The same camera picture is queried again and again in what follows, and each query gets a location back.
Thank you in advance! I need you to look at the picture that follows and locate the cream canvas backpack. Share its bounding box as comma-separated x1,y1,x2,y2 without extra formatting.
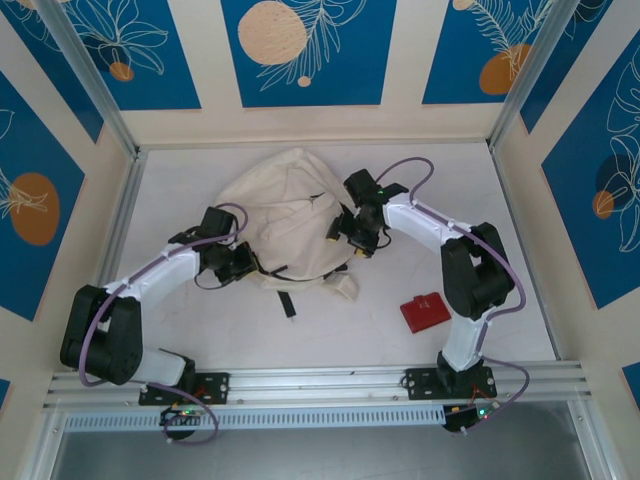
218,146,360,321

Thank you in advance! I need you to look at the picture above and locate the red leather pencil case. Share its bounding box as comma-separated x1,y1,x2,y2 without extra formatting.
398,291,451,334

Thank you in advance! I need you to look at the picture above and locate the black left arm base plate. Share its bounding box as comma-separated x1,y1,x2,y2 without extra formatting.
138,372,231,405

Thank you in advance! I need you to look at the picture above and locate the aluminium mounting rail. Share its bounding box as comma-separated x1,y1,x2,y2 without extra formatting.
42,360,594,414

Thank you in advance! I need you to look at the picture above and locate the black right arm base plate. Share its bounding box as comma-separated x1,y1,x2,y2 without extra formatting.
405,366,499,401

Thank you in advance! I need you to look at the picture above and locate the aluminium side rail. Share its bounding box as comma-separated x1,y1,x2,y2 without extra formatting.
487,142,565,362

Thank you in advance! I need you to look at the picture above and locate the white slotted cable duct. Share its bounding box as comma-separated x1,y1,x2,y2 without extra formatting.
64,404,446,432

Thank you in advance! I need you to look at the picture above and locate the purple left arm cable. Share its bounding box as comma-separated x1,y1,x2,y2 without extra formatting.
78,202,250,445

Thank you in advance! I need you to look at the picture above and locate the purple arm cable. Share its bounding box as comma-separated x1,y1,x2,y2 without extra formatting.
78,202,250,445
375,157,530,435

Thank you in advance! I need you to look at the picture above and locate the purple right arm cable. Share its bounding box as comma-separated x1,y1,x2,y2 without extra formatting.
375,157,530,435

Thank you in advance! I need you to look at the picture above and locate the aluminium frame post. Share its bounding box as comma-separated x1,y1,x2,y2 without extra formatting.
488,0,576,151
37,0,146,159

